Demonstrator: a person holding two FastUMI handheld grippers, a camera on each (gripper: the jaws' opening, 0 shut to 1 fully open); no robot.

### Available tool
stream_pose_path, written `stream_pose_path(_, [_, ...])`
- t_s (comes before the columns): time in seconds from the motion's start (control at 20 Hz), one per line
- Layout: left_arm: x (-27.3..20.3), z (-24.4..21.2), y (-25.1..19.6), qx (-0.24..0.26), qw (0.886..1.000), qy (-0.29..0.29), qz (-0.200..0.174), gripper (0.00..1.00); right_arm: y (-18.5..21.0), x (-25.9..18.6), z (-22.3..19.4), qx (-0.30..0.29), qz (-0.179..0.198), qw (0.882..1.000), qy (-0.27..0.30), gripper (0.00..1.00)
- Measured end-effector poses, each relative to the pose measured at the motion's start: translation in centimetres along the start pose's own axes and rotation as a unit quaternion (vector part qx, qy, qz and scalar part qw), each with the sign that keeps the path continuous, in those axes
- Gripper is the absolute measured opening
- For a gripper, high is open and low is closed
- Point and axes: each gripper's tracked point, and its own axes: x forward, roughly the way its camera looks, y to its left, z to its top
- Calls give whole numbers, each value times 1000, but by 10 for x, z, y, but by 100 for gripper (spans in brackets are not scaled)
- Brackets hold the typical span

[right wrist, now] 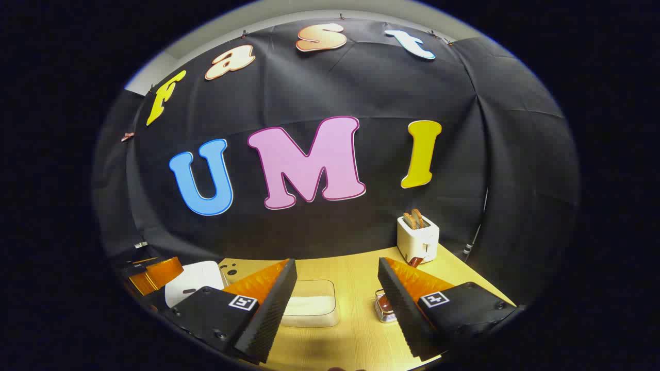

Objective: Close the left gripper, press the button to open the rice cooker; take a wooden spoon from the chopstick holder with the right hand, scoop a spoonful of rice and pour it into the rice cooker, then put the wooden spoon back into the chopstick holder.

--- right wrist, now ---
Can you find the toast slice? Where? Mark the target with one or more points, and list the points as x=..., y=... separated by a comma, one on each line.
x=410, y=220
x=418, y=217

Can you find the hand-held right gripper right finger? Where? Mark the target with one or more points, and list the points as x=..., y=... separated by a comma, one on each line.
x=399, y=304

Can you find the white rice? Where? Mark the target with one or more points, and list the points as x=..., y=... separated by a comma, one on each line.
x=312, y=306

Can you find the brown wooden spoon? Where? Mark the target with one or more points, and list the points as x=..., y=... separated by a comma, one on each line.
x=414, y=261

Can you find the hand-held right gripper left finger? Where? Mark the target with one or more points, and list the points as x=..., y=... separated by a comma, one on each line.
x=273, y=309

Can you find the white toaster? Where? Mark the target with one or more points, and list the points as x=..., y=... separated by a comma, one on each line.
x=415, y=239

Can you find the black backdrop cloth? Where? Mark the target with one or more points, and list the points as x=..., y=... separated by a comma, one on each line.
x=335, y=93

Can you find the red cloth clip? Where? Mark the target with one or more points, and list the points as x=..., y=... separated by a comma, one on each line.
x=127, y=136

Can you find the white rice cooker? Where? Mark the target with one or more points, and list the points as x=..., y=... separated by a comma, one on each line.
x=193, y=281

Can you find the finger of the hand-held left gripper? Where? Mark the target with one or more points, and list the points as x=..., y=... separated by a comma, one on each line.
x=154, y=275

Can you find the clear plastic container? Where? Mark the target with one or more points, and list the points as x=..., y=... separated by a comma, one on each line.
x=314, y=288

